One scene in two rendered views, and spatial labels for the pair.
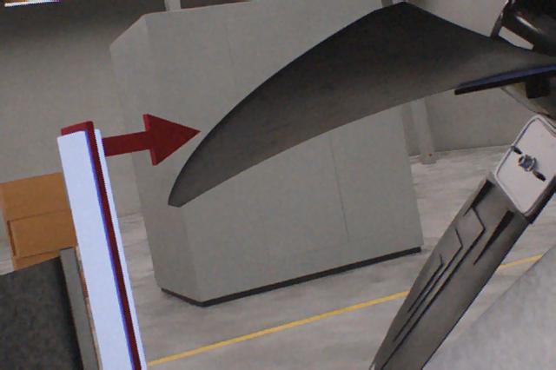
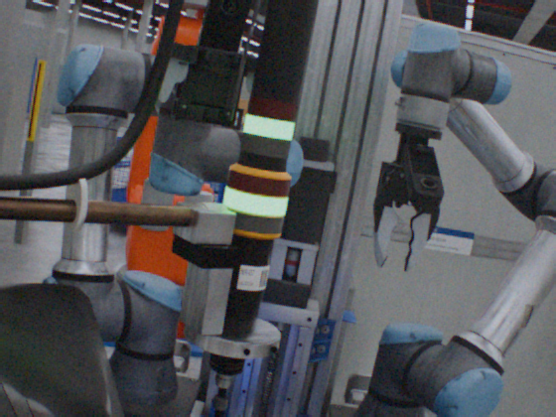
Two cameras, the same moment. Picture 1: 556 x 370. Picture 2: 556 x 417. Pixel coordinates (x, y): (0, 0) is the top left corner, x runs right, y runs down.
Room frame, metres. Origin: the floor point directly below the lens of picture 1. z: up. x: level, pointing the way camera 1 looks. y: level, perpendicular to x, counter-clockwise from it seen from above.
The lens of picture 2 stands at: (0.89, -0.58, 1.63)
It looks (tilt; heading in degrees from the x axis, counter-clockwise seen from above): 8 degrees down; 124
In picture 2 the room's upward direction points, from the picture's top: 10 degrees clockwise
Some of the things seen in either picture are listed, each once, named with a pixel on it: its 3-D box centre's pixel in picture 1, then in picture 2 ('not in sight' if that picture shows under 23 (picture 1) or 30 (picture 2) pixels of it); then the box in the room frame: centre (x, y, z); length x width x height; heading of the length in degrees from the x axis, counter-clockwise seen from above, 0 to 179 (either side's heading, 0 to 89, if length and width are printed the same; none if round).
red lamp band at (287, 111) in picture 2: not in sight; (272, 108); (0.60, -0.18, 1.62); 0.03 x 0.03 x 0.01
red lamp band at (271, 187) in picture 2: not in sight; (258, 182); (0.60, -0.19, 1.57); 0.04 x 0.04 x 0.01
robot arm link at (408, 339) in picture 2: not in sight; (409, 358); (0.43, 0.62, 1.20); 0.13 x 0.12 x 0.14; 156
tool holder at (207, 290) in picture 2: not in sight; (230, 277); (0.60, -0.19, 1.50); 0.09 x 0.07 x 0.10; 75
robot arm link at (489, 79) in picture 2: not in sight; (469, 76); (0.48, 0.48, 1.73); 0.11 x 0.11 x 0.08; 66
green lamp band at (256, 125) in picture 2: not in sight; (268, 126); (0.60, -0.18, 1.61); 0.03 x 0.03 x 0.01
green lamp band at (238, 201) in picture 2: not in sight; (255, 200); (0.60, -0.19, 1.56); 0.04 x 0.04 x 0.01
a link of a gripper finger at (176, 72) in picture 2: not in sight; (169, 72); (0.40, -0.09, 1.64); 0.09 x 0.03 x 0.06; 109
